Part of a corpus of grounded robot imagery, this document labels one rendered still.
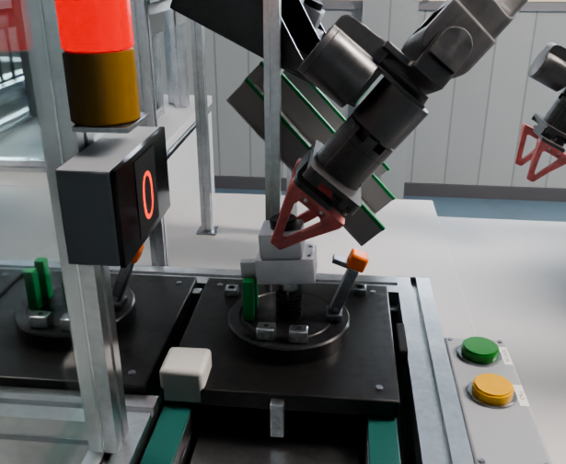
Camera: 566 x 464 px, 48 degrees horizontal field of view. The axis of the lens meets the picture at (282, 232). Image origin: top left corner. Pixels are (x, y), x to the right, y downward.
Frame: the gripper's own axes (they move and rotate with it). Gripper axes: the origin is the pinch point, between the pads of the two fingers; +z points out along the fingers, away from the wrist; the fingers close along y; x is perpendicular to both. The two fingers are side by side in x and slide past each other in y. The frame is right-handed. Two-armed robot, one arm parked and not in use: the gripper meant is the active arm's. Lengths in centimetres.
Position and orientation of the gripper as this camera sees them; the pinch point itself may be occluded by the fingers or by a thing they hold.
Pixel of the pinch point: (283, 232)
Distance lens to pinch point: 69.6
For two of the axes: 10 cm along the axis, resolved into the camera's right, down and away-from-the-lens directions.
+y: -1.1, 3.9, -9.2
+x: 7.7, 6.1, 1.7
